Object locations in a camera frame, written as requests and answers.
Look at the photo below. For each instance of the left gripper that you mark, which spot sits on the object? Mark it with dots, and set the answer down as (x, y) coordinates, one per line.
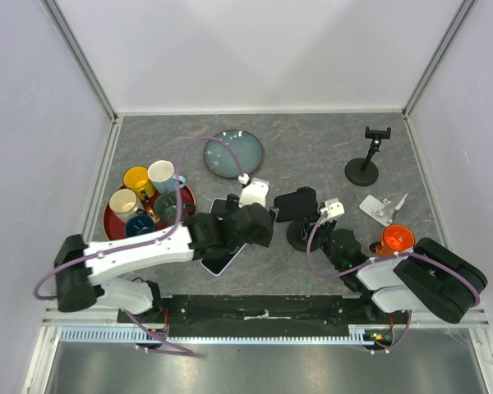
(264, 235)

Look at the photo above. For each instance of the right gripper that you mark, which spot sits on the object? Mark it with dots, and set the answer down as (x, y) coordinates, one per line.
(331, 223)

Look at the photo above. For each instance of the black phone stand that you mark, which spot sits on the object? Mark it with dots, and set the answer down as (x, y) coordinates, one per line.
(362, 171)
(299, 230)

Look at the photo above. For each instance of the black phone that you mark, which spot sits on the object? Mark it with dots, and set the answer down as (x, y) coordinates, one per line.
(300, 205)

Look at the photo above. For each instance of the light blue phone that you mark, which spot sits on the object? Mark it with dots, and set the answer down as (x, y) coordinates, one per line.
(218, 206)

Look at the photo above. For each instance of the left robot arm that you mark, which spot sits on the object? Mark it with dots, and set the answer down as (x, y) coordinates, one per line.
(88, 274)

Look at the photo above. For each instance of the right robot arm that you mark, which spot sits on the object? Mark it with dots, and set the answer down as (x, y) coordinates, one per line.
(424, 276)

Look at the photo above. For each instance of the lilac case phone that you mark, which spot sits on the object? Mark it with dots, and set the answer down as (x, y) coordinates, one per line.
(216, 266)

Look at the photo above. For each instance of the white folding phone stand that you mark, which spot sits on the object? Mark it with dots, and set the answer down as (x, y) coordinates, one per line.
(383, 211)

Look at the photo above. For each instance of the orange mug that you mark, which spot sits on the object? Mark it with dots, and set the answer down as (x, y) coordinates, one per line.
(394, 238)

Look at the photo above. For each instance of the blue ceramic plate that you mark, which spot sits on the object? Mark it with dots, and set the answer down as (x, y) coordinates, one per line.
(219, 153)

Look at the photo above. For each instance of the grey mug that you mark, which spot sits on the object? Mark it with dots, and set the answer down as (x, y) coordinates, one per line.
(165, 207)

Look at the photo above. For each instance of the white light-blue mug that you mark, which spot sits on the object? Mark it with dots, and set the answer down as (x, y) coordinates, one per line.
(163, 177)

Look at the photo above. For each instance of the dark blue mug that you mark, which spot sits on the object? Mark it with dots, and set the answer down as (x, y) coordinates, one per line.
(139, 225)

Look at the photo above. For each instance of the yellow mug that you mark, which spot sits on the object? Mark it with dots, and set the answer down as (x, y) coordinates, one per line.
(136, 178)

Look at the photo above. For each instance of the cream cup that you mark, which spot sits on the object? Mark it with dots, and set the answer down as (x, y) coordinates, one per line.
(125, 204)

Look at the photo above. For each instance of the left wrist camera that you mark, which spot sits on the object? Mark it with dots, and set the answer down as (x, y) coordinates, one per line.
(254, 193)

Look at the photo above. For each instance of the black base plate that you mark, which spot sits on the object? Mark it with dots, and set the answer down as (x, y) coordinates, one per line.
(267, 316)

